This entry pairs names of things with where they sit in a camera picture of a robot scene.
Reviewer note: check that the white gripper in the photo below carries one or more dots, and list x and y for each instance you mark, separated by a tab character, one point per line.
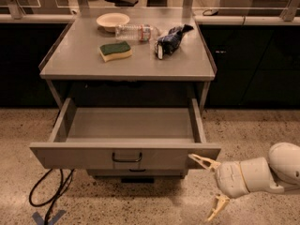
229	178

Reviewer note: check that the grey top drawer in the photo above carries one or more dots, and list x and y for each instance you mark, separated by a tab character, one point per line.
125	139

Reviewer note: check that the grey drawer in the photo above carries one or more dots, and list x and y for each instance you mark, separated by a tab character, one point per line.
125	139
138	173

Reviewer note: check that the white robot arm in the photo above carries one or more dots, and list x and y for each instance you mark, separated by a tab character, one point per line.
278	174

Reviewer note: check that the grey lower drawer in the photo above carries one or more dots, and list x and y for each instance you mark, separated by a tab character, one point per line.
138	173

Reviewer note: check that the dark blue snack bag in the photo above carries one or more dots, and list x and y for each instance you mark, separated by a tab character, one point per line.
170	43

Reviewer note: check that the clear plastic water bottle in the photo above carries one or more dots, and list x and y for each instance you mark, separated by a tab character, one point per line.
136	32

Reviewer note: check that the green and yellow sponge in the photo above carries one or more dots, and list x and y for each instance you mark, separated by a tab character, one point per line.
114	51

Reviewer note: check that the grey metal cabinet table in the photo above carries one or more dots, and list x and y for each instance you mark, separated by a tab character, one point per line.
76	71

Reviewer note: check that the cream shallow bowl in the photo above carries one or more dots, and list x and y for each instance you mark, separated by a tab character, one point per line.
109	21

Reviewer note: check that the black office chair seat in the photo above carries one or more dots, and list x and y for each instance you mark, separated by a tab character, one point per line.
123	3

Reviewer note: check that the black drawer handle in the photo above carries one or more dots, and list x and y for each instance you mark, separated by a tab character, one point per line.
126	159

